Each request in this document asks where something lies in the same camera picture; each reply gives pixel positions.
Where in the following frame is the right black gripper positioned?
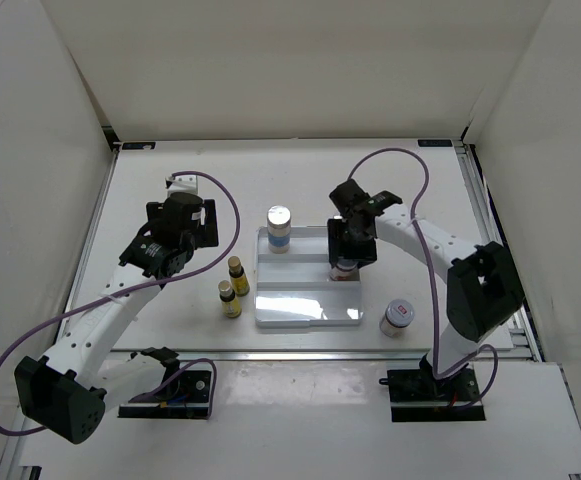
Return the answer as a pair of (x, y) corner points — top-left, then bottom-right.
(326, 218), (377, 269)

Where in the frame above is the red cap jar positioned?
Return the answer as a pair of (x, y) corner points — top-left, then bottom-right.
(329, 259), (358, 281)
(379, 299), (415, 337)

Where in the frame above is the blue label shaker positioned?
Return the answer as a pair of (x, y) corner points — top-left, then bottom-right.
(266, 205), (291, 254)

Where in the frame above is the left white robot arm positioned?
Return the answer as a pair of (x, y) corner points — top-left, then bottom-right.
(14, 193), (219, 444)

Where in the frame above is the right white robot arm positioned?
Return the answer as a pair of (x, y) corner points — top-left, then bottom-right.
(327, 179), (524, 400)

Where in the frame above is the upper yellow small bottle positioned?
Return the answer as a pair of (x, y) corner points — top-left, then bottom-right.
(228, 256), (250, 296)

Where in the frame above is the yellow small bottle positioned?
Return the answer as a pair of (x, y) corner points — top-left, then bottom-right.
(228, 256), (250, 296)
(218, 280), (242, 318)

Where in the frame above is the white divided tray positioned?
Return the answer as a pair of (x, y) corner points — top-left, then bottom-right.
(254, 226), (364, 329)

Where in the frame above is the lower yellow small bottle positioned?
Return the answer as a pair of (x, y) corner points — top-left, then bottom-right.
(218, 280), (242, 318)

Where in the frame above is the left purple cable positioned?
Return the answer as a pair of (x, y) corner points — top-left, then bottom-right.
(0, 171), (241, 437)

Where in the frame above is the purple cable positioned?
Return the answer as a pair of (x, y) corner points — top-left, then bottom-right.
(0, 171), (241, 437)
(347, 147), (499, 411)

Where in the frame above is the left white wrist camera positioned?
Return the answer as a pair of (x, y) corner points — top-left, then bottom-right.
(165, 175), (199, 197)

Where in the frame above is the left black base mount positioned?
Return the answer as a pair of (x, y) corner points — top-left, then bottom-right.
(117, 359), (218, 420)

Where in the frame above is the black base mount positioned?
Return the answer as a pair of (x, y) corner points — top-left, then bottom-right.
(117, 359), (218, 420)
(378, 368), (486, 423)

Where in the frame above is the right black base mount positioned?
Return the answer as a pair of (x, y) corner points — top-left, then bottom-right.
(378, 368), (486, 423)

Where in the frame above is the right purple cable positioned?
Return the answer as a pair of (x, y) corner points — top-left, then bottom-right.
(347, 147), (499, 411)

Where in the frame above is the aluminium front rail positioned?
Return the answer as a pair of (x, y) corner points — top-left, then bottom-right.
(103, 346), (532, 368)

